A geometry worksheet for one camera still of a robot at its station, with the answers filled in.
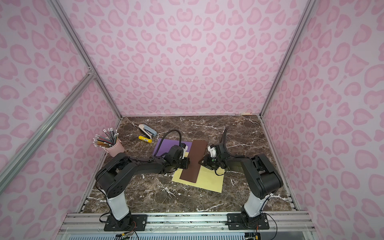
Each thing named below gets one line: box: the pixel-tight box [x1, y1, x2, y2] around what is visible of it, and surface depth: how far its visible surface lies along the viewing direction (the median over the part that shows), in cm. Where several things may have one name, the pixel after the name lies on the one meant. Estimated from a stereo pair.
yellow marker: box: [138, 135, 153, 144], surface depth 106 cm
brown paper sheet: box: [179, 140, 208, 183], surface depth 94 cm
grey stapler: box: [138, 123, 158, 140], surface depth 109 cm
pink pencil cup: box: [104, 138, 125, 157], surface depth 93 cm
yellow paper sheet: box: [171, 151, 225, 193], surface depth 88 cm
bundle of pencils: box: [92, 127, 119, 148], surface depth 92 cm
